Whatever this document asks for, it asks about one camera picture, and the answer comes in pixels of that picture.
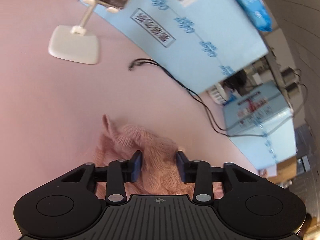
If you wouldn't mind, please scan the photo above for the wide light blue cardboard box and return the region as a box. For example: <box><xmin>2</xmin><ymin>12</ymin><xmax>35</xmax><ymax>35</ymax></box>
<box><xmin>79</xmin><ymin>0</ymin><xmax>269</xmax><ymax>94</ymax></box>

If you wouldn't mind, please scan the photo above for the tall light blue cardboard box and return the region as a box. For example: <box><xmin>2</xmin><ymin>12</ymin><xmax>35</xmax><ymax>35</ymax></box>
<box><xmin>222</xmin><ymin>81</ymin><xmax>297</xmax><ymax>171</ymax></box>

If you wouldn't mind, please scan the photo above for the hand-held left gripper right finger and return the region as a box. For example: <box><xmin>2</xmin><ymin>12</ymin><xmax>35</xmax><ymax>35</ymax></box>
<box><xmin>176</xmin><ymin>151</ymin><xmax>259</xmax><ymax>203</ymax></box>

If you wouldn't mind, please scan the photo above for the large striped white bowl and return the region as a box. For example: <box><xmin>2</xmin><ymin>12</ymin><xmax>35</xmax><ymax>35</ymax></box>
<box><xmin>208</xmin><ymin>83</ymin><xmax>231</xmax><ymax>104</ymax></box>

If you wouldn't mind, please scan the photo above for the black power adapter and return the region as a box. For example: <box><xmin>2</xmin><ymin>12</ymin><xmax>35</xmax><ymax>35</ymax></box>
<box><xmin>281</xmin><ymin>67</ymin><xmax>297</xmax><ymax>79</ymax></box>
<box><xmin>285</xmin><ymin>81</ymin><xmax>300</xmax><ymax>93</ymax></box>

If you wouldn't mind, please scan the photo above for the brown cardboard box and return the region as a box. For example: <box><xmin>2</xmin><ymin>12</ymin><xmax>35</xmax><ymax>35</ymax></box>
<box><xmin>272</xmin><ymin>155</ymin><xmax>303</xmax><ymax>183</ymax></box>

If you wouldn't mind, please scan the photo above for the pink knit sweater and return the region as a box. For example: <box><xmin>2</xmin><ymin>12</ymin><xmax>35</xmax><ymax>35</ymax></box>
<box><xmin>93</xmin><ymin>114</ymin><xmax>224</xmax><ymax>201</ymax></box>

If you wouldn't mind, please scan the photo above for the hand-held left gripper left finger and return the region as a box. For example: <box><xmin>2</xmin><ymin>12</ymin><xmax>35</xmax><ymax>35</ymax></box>
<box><xmin>61</xmin><ymin>151</ymin><xmax>143</xmax><ymax>205</ymax></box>

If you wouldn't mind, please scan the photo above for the white phone stand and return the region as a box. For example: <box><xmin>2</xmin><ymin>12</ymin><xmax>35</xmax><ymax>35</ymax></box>
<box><xmin>48</xmin><ymin>0</ymin><xmax>118</xmax><ymax>65</ymax></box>

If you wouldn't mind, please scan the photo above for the blue plastic packet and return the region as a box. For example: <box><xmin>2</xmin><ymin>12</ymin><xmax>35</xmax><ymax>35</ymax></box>
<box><xmin>219</xmin><ymin>0</ymin><xmax>273</xmax><ymax>32</ymax></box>

